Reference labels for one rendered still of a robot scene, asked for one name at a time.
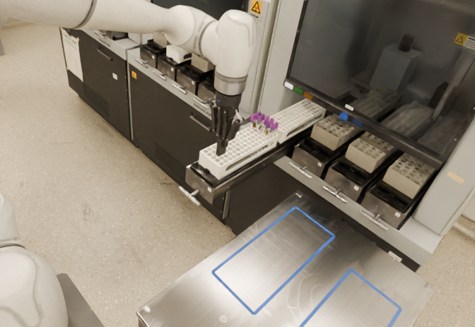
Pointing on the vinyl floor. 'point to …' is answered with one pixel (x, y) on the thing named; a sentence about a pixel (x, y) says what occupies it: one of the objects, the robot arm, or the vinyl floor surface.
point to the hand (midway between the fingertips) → (221, 145)
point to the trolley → (292, 278)
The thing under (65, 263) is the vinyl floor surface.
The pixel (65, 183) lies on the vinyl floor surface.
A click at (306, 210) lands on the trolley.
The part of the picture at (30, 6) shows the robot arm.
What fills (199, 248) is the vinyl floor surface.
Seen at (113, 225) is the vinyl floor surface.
